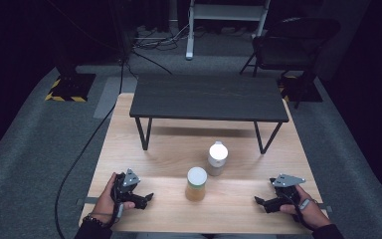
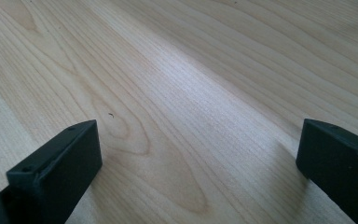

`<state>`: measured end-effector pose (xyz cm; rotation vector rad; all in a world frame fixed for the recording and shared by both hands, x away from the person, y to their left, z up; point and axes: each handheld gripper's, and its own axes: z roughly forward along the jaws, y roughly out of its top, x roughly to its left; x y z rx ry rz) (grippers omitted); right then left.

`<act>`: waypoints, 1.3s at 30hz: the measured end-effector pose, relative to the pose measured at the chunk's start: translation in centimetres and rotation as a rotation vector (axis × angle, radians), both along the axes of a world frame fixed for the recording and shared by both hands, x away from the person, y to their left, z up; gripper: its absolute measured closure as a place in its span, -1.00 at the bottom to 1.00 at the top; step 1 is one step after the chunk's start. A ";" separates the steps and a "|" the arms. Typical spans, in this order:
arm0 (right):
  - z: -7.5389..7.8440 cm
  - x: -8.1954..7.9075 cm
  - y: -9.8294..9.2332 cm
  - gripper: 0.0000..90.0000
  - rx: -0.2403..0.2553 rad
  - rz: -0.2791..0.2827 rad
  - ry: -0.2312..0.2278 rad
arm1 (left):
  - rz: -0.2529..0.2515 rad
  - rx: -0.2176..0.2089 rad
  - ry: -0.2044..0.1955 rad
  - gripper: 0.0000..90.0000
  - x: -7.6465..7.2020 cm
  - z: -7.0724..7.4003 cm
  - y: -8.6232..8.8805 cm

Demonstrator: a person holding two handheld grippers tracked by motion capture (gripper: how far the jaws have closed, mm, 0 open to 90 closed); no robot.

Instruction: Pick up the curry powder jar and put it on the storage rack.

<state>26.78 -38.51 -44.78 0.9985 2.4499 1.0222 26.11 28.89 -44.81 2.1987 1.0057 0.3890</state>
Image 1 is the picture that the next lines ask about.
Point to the black shelf with metal legs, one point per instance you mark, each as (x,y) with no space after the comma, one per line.
(209,96)

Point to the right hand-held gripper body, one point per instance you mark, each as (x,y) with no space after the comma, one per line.
(286,194)

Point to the person's left hand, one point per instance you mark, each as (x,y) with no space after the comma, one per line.
(104,205)

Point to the orange jar with white lid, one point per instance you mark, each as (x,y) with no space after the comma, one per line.
(195,189)

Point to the black folding chair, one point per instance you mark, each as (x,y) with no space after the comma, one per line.
(291,46)

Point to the grey floor mat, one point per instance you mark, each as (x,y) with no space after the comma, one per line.
(107,96)

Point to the grey tape strip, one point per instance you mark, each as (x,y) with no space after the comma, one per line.
(326,209)
(89,200)

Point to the black stand base striped tape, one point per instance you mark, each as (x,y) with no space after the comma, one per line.
(74,87)
(306,89)

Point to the white metal desk frame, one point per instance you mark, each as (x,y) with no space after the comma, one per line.
(225,12)

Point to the person's right hand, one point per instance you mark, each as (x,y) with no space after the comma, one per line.
(310,214)

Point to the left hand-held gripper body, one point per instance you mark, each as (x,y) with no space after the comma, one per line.
(121,191)

